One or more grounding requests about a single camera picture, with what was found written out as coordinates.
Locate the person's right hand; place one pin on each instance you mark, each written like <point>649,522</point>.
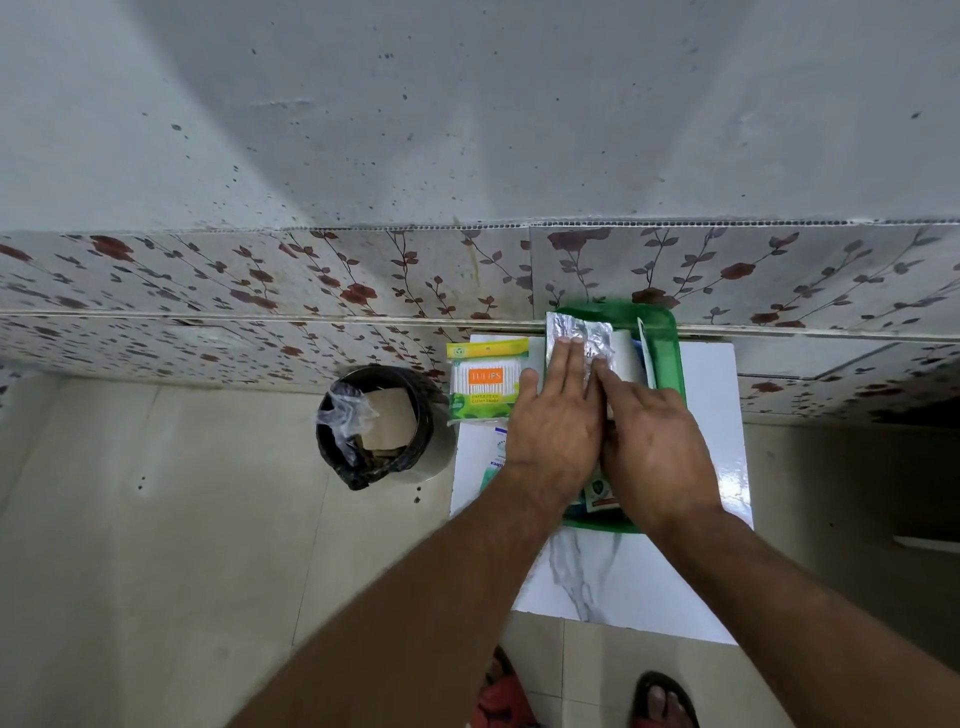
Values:
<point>656,457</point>

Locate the person's left hand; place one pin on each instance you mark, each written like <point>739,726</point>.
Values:
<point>551,435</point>

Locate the person's left middle finger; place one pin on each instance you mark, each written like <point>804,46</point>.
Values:
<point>575,366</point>

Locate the person's left little finger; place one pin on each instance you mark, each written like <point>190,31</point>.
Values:
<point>529,386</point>

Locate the silver foil blister strip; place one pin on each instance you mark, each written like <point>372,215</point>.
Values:
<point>574,328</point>

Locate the person's right forearm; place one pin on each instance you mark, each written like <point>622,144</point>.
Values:
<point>787,622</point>

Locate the person's left forearm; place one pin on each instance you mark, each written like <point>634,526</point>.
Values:
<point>420,615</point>

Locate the green yellow cotton swab packet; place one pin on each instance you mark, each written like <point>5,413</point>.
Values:
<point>486,379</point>

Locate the white paper packet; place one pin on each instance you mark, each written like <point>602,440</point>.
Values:
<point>628,358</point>

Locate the white blue printed packet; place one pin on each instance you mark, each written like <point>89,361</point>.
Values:
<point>495,450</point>

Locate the green plastic tray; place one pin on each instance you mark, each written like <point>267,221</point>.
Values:
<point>664,345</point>

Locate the white waste bin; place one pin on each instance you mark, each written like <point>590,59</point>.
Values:
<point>439,446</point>

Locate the black bin liner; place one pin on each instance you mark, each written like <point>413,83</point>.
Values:
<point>420,390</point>

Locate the white green sachet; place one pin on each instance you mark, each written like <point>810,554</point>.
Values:
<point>600,493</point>

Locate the brown cardboard piece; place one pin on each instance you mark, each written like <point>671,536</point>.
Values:
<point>391,420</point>

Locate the clear plastic wrapper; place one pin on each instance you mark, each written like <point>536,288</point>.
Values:
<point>346,416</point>

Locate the black red sandal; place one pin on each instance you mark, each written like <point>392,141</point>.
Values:
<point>664,705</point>
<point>501,701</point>

